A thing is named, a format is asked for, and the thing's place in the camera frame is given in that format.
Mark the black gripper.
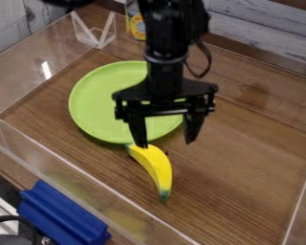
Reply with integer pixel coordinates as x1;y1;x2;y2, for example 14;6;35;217
111;78;218;148

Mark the yellow toy banana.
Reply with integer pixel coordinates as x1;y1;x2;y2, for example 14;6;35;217
124;144;171;202

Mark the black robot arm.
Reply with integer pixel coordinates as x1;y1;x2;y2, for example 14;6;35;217
111;0;218;148

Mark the green round plate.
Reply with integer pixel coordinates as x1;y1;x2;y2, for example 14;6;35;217
67;60;184;145

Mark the yellow labelled tin can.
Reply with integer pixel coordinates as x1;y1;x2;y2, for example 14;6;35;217
124;0;144;41

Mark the blue plastic clamp block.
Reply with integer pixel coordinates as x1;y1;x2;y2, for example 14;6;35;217
16;180;110;245

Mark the clear acrylic triangle bracket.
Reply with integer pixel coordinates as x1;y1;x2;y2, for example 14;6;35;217
70;11;116;50

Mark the clear acrylic enclosure wall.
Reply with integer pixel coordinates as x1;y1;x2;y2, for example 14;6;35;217
0;119;199;245

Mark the black cable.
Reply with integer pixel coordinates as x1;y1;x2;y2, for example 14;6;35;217
0;215;38;245

